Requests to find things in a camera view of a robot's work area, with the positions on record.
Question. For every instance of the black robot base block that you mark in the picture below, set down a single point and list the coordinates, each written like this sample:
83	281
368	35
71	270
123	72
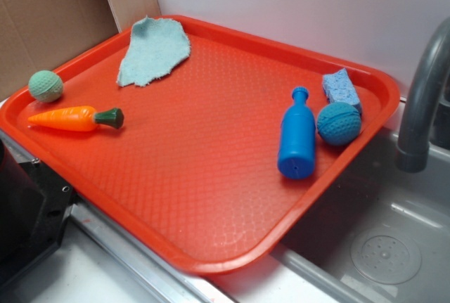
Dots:
35	205

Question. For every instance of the blue dimpled ball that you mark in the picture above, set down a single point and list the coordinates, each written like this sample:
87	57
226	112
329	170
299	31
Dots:
338	124

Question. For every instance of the green dimpled ball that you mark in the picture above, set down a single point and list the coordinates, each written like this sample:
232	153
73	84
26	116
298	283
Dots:
45	86

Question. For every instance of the red plastic tray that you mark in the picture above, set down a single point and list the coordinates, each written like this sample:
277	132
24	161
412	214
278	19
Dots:
192	172

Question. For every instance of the blue toy bottle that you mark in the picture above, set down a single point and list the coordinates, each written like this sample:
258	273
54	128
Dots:
296	154

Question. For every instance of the light blue cloth rag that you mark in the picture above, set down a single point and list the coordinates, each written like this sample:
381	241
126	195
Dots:
156	47

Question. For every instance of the blue sponge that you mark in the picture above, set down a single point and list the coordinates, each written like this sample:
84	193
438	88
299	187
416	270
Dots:
338	87

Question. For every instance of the orange toy carrot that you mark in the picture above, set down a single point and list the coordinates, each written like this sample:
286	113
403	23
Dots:
79	118

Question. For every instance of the grey toy sink basin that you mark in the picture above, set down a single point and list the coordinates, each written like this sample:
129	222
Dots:
377	234

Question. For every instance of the grey toy faucet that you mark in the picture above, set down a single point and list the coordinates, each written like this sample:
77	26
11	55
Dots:
425	119

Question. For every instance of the brown cardboard panel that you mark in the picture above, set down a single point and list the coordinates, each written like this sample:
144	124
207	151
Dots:
43	34

